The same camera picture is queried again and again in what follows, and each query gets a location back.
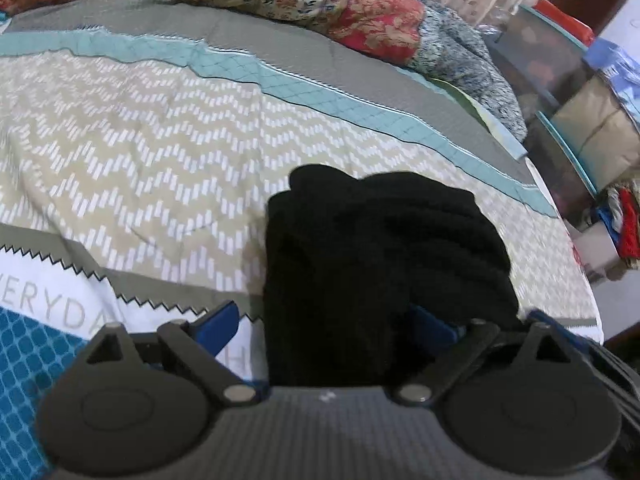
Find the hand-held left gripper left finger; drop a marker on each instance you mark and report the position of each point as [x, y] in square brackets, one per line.
[220, 327]

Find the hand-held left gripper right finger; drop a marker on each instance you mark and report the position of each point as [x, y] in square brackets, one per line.
[435, 325]

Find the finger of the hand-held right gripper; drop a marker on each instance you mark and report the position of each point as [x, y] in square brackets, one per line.
[550, 319]

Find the black pants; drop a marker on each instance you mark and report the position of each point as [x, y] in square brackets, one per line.
[360, 260]

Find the pile of colourful cloths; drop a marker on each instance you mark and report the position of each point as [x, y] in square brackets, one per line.
[622, 220]

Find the clear storage box teal lid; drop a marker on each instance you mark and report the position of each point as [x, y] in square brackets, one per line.
[540, 55]
[565, 175]

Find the beige paper bag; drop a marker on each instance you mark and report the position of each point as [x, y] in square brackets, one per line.
[600, 130]

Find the patterned chevron bedspread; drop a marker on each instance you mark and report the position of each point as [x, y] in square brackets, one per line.
[150, 135]

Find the green bed sheet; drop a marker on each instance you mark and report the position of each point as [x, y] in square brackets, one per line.
[480, 115]

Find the blue plastic bag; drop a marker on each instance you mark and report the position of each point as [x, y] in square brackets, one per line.
[615, 62]

